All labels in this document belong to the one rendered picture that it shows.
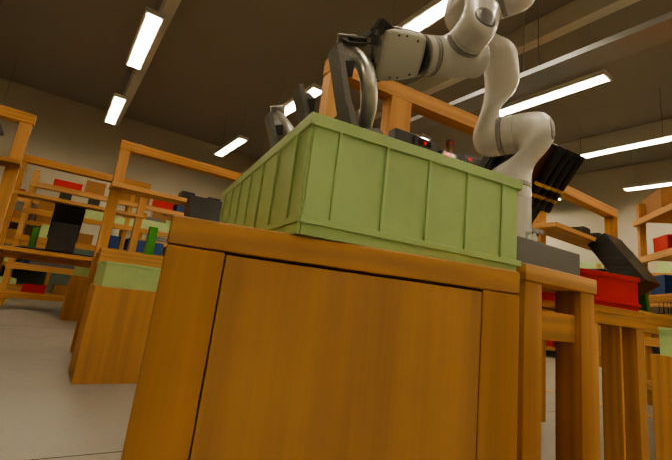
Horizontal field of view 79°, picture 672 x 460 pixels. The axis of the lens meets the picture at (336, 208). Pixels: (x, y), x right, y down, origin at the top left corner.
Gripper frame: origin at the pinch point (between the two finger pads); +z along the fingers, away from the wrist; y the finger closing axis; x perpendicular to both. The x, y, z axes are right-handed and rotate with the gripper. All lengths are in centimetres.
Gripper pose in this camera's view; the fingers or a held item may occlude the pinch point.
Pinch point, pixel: (352, 51)
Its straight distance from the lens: 85.4
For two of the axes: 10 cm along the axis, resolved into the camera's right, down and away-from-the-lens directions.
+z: -9.2, 1.0, -3.9
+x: 3.7, 5.8, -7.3
